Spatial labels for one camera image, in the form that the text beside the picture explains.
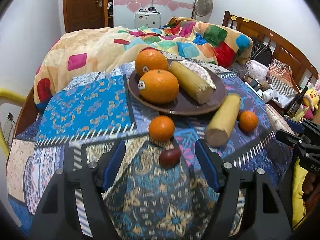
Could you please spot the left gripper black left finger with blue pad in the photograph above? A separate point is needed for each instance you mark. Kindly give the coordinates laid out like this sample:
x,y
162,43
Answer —
x,y
72,206

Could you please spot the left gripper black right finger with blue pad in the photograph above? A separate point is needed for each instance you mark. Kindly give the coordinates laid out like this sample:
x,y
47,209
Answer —
x,y
248,206

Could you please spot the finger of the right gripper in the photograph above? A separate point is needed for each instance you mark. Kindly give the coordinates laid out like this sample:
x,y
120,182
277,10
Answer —
x,y
288,139
296,127

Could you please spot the peeled pomelo wedge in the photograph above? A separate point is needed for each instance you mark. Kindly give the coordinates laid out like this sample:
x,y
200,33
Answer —
x,y
200,71

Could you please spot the small mandarin orange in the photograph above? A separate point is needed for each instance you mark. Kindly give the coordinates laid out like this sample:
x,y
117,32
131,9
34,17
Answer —
x,y
161,128

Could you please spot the large orange with sticker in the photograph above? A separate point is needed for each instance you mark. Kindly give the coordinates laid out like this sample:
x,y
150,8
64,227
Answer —
x,y
158,86

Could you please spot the dark wine bottle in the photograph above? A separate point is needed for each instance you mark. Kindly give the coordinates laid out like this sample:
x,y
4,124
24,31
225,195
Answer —
x,y
296,102

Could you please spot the yellow plush toy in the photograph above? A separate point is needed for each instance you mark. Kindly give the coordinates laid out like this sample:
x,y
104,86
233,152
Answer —
x,y
311,97

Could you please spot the striped cloth bundle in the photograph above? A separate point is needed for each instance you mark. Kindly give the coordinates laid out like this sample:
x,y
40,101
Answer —
x,y
282,83

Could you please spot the wooden headboard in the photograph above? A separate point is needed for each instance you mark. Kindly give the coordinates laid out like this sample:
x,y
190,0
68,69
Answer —
x,y
283,50

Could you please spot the white pink pillow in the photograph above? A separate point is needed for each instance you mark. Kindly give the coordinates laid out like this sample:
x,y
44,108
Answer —
x,y
259,71

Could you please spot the black bag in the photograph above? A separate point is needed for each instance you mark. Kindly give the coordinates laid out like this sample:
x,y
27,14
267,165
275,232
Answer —
x,y
261,53

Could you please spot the patterned blue tablecloth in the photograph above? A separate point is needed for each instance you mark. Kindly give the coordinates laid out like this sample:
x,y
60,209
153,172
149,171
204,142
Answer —
x,y
79,125

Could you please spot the yellow sugarcane piece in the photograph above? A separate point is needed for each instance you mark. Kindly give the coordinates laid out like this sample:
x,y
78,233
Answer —
x,y
191,83

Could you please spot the dark red plum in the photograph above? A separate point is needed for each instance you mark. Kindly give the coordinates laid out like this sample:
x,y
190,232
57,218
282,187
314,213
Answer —
x,y
169,158

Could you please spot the dark purple plate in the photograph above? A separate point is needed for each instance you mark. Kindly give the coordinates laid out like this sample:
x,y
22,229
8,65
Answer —
x,y
183,104

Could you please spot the colourful patchwork blanket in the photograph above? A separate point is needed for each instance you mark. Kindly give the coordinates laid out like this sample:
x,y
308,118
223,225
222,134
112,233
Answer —
x,y
102,50

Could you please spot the standing electric fan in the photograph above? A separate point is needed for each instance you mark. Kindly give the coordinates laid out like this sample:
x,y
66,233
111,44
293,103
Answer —
x,y
202,10

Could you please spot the white metal case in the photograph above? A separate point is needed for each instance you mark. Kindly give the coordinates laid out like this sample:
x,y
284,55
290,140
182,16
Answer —
x,y
148,17

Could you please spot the brown wooden door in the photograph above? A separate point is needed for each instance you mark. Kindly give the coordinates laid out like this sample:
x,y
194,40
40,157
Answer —
x,y
83,14

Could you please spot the yellow chair frame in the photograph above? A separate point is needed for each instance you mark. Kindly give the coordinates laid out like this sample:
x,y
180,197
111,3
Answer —
x,y
8,96

